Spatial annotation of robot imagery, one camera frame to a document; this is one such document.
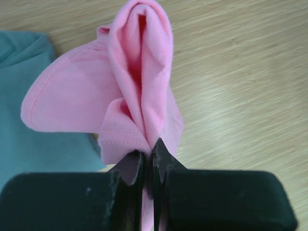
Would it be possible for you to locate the pink t shirt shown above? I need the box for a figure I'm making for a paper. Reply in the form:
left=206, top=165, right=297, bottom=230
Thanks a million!
left=20, top=0, right=185, bottom=231

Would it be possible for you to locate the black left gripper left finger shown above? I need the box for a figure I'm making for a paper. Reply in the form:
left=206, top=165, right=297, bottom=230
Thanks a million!
left=0, top=151, right=144, bottom=231

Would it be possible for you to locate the folded grey-blue t shirt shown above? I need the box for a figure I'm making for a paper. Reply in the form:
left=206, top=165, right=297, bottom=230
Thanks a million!
left=0, top=31, right=103, bottom=186

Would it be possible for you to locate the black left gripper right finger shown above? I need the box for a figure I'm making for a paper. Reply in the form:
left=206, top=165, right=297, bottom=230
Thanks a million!
left=152, top=139, right=298, bottom=231

